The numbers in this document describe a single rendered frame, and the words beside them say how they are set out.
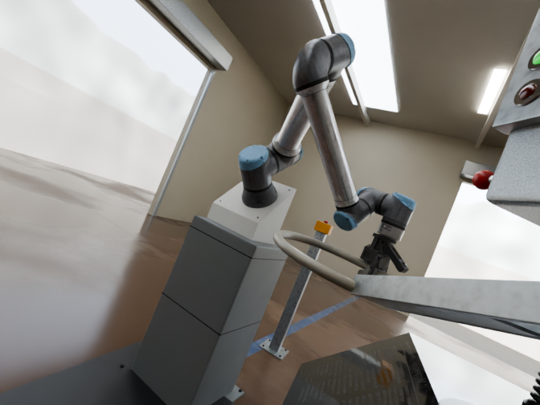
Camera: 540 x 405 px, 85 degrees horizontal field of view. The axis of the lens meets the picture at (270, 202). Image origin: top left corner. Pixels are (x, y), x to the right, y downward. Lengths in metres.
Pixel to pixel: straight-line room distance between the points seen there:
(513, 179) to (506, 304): 0.16
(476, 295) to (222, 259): 1.09
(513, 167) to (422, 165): 7.13
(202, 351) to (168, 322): 0.24
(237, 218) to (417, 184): 6.29
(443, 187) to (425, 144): 1.09
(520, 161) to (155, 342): 1.57
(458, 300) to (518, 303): 0.09
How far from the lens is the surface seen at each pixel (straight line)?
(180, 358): 1.61
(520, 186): 0.48
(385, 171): 7.62
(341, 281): 0.78
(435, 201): 7.42
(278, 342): 2.56
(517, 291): 0.49
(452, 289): 0.56
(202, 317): 1.50
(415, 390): 0.67
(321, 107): 1.03
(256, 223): 1.43
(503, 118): 0.53
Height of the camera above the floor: 1.03
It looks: 1 degrees up
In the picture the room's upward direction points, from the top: 22 degrees clockwise
